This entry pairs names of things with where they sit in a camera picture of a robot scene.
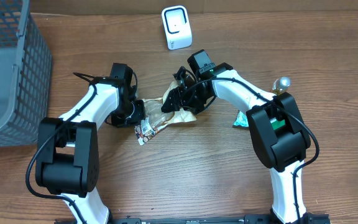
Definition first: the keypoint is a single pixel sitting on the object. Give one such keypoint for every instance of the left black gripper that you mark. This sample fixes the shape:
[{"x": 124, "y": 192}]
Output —
[{"x": 119, "y": 121}]

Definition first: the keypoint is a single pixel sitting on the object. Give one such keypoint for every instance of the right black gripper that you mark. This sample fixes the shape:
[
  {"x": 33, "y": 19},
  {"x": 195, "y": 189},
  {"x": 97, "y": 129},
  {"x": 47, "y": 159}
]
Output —
[{"x": 183, "y": 102}]

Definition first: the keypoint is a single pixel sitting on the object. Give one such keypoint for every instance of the snack packet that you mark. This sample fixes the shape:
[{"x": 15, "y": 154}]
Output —
[{"x": 155, "y": 120}]

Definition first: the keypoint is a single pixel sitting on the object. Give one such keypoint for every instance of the yellow liquid bottle silver cap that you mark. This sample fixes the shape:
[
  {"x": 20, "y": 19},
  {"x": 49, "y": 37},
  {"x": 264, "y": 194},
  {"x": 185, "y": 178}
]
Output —
[{"x": 281, "y": 85}]

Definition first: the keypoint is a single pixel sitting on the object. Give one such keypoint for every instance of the green lid white jar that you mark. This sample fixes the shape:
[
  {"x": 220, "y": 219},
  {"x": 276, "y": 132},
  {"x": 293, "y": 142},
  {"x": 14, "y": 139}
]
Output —
[{"x": 276, "y": 124}]

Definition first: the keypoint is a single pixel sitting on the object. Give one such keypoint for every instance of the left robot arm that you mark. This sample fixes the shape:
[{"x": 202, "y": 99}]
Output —
[{"x": 66, "y": 164}]

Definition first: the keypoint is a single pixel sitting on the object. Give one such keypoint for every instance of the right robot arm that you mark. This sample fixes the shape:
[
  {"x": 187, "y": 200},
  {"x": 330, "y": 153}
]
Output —
[{"x": 279, "y": 136}]

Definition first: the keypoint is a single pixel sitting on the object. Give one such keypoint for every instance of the white barcode scanner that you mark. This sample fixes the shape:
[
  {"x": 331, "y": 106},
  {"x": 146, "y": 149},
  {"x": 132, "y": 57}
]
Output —
[{"x": 177, "y": 27}]

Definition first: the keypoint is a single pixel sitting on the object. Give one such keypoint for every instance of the grey plastic shopping basket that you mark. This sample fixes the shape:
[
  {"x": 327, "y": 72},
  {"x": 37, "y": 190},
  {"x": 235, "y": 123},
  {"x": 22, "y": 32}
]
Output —
[{"x": 25, "y": 75}]

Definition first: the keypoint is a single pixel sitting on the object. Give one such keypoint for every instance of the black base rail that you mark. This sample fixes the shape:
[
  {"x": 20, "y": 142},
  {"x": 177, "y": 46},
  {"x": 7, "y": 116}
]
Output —
[{"x": 247, "y": 219}]

